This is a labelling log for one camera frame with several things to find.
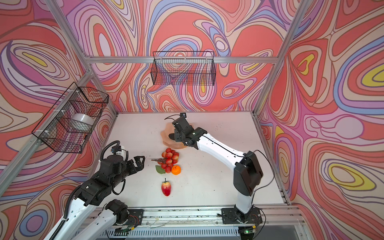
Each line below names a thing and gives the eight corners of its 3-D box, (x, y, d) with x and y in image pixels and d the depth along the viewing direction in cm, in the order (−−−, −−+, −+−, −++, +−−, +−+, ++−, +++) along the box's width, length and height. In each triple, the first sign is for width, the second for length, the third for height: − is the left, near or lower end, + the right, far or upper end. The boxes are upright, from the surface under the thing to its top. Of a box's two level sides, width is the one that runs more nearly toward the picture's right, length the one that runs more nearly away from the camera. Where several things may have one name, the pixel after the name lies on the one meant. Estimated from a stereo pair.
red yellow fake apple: (161, 196, 81) (160, 194, 78) (163, 180, 87) (162, 178, 84) (170, 196, 81) (169, 194, 78) (172, 180, 87) (171, 178, 84)
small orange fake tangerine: (172, 175, 89) (171, 172, 86) (172, 167, 92) (172, 165, 89) (180, 175, 89) (180, 172, 86) (181, 167, 92) (180, 165, 89)
